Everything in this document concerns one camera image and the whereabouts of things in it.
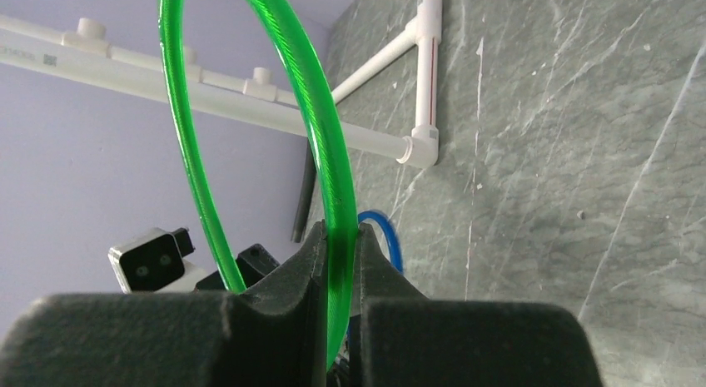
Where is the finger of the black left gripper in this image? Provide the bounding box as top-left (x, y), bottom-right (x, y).
top-left (194, 244), bottom-right (280, 291)

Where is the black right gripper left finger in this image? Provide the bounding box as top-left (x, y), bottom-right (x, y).
top-left (1, 222), bottom-right (328, 386)

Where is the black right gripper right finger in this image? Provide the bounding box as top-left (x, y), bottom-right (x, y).
top-left (349, 225), bottom-right (603, 386)

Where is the green cable lock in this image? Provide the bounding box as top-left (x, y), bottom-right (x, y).
top-left (158, 0), bottom-right (359, 369)

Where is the black foam tube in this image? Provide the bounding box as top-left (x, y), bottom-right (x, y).
top-left (291, 143), bottom-right (317, 243)

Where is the blue cable lock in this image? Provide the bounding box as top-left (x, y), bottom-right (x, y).
top-left (357, 210), bottom-right (404, 275)

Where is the white pvc pipe frame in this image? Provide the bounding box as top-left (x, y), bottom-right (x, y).
top-left (1, 0), bottom-right (443, 169)

